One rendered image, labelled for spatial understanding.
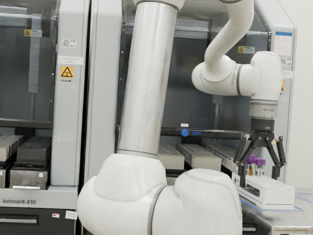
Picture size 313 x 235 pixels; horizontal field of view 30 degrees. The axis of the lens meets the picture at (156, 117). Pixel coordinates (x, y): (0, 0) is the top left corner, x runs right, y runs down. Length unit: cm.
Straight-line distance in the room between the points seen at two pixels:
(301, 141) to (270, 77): 186
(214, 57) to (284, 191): 45
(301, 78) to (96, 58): 167
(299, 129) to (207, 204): 246
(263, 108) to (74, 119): 83
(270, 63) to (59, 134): 93
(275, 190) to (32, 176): 97
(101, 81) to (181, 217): 116
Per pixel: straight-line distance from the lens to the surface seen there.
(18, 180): 230
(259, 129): 187
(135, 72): 140
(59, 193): 230
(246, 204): 180
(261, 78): 185
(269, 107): 186
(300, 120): 368
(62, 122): 235
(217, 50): 174
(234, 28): 163
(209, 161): 239
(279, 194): 177
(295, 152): 368
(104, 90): 234
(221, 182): 128
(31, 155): 236
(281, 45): 247
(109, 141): 235
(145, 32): 142
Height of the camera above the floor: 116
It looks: 3 degrees down
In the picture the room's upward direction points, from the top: 4 degrees clockwise
